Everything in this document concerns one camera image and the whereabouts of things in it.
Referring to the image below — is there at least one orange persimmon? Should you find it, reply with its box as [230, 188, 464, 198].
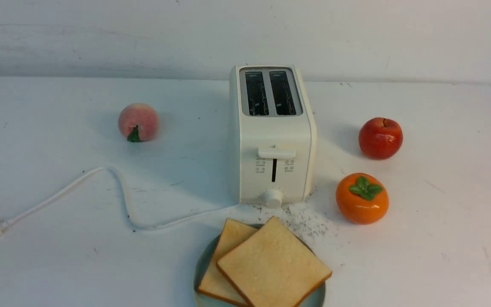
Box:
[335, 173, 390, 225]

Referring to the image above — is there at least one white power cord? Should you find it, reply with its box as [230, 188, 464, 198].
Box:
[0, 166, 246, 241]

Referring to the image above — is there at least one white two-slot toaster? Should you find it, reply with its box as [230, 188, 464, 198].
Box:
[227, 65, 318, 208]

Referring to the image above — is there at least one red apple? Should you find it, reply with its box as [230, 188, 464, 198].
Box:
[358, 117, 404, 160]

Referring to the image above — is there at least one toast slice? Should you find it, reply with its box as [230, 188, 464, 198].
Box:
[216, 216, 332, 307]
[197, 218, 258, 307]

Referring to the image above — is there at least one pink peach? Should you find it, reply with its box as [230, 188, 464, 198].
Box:
[118, 103, 160, 142]

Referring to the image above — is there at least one light green plate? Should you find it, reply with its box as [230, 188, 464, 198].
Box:
[193, 235, 326, 307]

